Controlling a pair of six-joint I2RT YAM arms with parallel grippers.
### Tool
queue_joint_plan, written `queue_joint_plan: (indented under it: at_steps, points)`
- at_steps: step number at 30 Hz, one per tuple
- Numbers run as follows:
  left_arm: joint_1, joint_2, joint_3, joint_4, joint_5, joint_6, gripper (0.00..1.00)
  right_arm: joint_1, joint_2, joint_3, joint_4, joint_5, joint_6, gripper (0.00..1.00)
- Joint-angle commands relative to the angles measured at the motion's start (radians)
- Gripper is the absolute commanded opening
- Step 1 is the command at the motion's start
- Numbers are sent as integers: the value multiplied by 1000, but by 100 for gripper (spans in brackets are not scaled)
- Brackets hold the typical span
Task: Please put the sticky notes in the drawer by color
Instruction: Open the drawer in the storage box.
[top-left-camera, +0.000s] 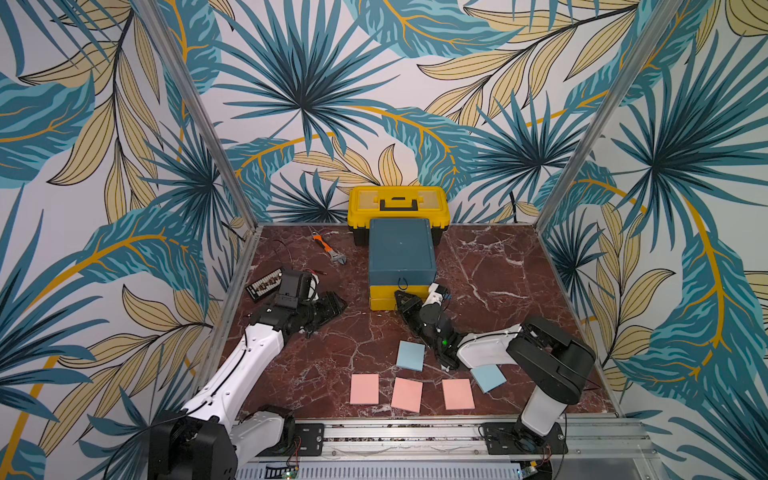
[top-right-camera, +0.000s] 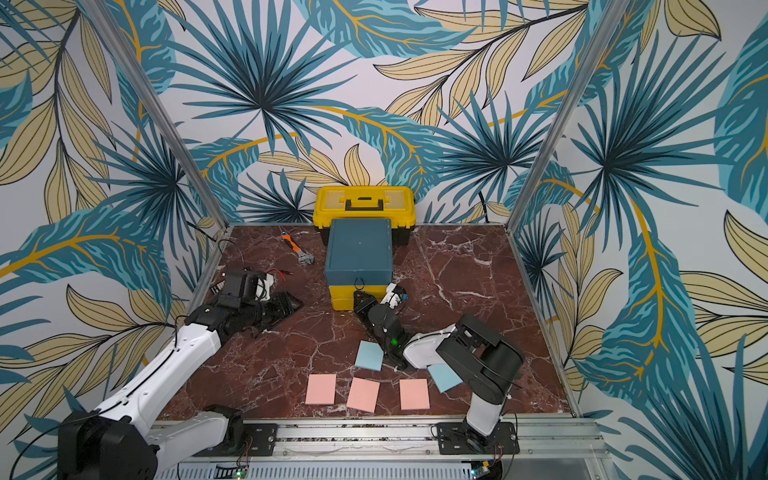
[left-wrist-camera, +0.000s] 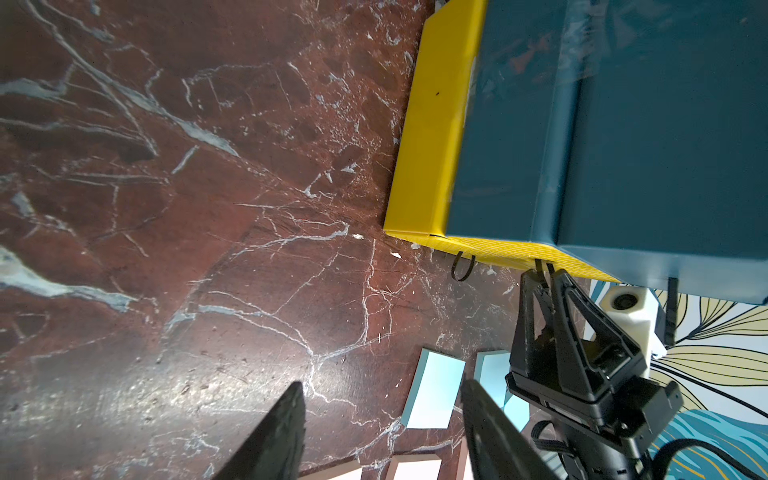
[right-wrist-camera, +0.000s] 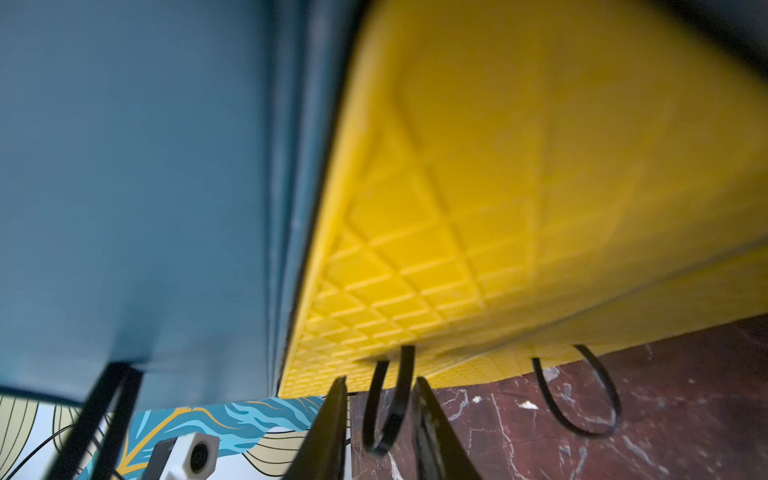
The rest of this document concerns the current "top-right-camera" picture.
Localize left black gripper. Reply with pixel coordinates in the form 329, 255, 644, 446
241, 289, 304, 333

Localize blue sticky note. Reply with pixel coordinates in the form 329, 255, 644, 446
355, 341, 384, 372
427, 364, 463, 393

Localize teal yellow drawer cabinet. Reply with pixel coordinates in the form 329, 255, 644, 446
324, 218, 393, 311

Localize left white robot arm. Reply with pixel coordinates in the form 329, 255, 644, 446
56, 270, 303, 479

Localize pink sticky note middle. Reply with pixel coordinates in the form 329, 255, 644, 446
346, 377, 380, 413

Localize pink sticky note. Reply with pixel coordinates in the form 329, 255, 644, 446
399, 379, 430, 411
346, 377, 380, 413
305, 374, 336, 405

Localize pink sticky note right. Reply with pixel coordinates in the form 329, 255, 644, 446
399, 379, 430, 411

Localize pink sticky note left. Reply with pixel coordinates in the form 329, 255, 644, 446
305, 374, 336, 405

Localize orange adjustable wrench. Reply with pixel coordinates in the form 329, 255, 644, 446
281, 232, 315, 265

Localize yellow black toolbox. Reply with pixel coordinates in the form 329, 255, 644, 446
313, 186, 416, 246

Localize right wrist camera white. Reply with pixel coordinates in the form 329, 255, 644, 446
380, 283, 408, 310

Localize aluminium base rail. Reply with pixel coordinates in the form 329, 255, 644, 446
157, 415, 618, 479

